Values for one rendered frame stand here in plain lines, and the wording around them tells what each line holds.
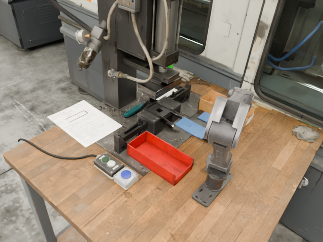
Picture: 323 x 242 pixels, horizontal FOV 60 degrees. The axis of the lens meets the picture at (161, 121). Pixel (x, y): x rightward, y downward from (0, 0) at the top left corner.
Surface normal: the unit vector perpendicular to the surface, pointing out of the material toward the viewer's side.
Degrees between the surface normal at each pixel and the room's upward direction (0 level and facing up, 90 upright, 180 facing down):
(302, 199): 90
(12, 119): 0
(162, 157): 0
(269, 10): 90
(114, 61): 90
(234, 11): 90
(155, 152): 0
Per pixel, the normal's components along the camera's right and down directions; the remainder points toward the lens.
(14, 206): 0.07, -0.79
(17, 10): 0.73, 0.45
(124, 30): -0.63, 0.44
